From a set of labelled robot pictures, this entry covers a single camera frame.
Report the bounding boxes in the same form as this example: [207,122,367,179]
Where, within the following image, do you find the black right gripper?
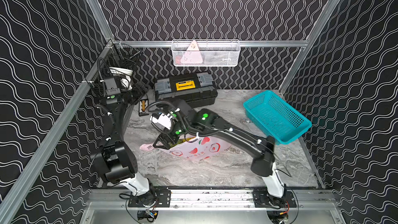
[151,118,190,151]

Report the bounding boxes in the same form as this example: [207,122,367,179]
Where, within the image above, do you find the pink plastic bag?
[140,135,231,161]

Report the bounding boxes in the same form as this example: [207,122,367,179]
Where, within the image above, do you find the teal plastic basket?
[243,90,312,145]

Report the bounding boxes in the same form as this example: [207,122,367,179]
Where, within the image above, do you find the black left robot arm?
[89,57,155,204]

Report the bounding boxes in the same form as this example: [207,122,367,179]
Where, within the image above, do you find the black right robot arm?
[145,99,286,199]

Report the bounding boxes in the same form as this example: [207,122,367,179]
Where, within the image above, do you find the black toolbox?
[154,72,218,108]

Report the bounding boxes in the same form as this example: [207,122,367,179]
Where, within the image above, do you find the pink triangular card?
[180,40,204,66]

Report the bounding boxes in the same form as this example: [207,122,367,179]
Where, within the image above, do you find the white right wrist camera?
[150,113,173,132]

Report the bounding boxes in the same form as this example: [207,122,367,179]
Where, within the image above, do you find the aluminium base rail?
[86,189,336,211]

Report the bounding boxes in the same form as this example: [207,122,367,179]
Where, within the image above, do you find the black wire wall basket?
[89,44,143,97]

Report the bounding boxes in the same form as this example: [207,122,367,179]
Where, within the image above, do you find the white wire wall basket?
[171,39,241,67]

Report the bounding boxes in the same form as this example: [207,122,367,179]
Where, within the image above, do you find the aluminium frame post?
[86,0,115,41]

